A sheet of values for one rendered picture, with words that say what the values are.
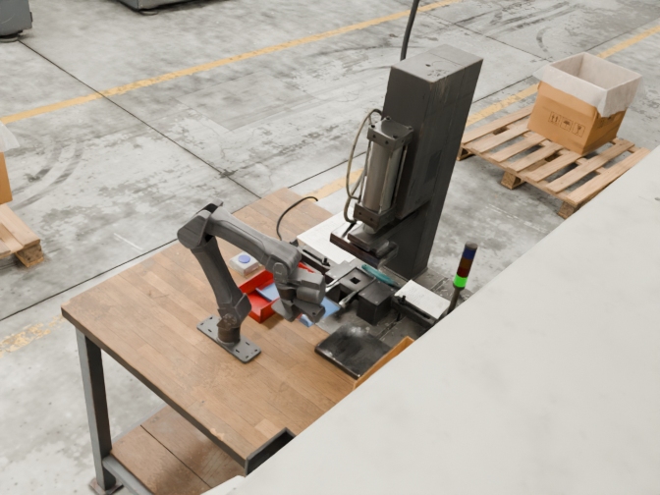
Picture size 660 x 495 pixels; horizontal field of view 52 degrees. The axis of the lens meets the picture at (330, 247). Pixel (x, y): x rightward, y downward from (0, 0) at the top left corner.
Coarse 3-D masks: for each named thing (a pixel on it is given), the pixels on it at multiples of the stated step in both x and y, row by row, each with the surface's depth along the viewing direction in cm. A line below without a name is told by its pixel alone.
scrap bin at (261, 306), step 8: (264, 272) 210; (312, 272) 212; (248, 280) 205; (256, 280) 208; (264, 280) 212; (272, 280) 215; (240, 288) 203; (248, 288) 207; (248, 296) 207; (256, 296) 208; (256, 304) 205; (264, 304) 205; (256, 312) 202; (264, 312) 198; (272, 312) 201; (256, 320) 199; (264, 320) 200
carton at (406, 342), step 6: (408, 336) 193; (402, 342) 191; (408, 342) 193; (396, 348) 189; (402, 348) 194; (390, 354) 188; (396, 354) 192; (378, 360) 183; (384, 360) 186; (372, 366) 181; (378, 366) 184; (366, 372) 179; (372, 372) 183; (360, 378) 178; (366, 378) 181; (360, 384) 180; (354, 390) 178
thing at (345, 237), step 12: (408, 216) 203; (348, 228) 201; (360, 228) 195; (384, 228) 199; (396, 228) 199; (336, 240) 199; (348, 240) 194; (360, 240) 191; (372, 240) 191; (384, 240) 196; (348, 252) 198; (360, 252) 194; (372, 252) 193; (384, 252) 194; (396, 252) 198; (372, 264) 193
